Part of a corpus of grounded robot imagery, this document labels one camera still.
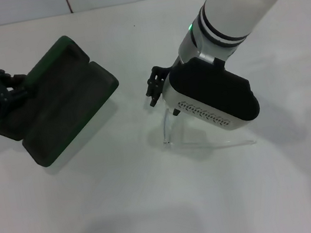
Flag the clear white plastic glasses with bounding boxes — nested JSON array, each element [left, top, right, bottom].
[[155, 88, 258, 160]]

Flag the white robot arm with camera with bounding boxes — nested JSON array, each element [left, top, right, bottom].
[[158, 48, 264, 142]]

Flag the dark green glasses case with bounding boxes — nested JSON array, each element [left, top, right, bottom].
[[0, 27, 131, 175]]

